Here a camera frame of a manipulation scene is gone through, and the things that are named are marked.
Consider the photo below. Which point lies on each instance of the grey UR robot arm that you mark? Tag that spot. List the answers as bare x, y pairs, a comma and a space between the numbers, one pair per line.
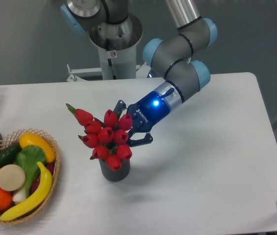
116, 32

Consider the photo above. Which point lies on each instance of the green bok choy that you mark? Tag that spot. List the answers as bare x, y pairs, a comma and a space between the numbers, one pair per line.
27, 159

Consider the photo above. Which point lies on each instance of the purple red vegetable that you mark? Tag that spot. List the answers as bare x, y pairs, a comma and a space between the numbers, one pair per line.
50, 168

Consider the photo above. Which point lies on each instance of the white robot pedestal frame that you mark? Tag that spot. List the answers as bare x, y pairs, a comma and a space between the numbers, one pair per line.
114, 64

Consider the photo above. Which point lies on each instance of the red tulip bouquet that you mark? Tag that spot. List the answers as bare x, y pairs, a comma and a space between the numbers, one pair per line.
106, 138

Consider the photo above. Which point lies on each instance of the yellow squash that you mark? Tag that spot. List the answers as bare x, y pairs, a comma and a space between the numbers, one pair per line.
33, 139

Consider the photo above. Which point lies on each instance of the green cucumber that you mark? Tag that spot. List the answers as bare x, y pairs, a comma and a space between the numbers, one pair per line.
8, 154

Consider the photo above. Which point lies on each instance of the beige round disc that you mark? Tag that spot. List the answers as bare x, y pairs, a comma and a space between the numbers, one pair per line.
12, 177

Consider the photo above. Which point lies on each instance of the yellow banana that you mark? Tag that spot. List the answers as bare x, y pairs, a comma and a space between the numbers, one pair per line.
33, 200

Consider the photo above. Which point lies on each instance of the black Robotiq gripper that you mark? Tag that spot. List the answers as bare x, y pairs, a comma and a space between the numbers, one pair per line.
145, 113

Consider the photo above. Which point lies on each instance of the dark grey ribbed vase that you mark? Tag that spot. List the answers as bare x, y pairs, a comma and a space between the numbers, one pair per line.
117, 175

